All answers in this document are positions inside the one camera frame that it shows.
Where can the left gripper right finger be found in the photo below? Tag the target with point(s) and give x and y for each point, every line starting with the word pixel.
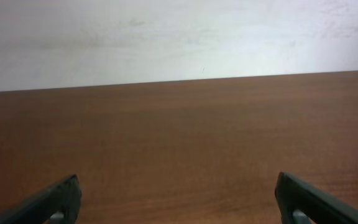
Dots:
pixel 300 202

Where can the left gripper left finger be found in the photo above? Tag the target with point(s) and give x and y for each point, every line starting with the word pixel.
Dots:
pixel 58 203

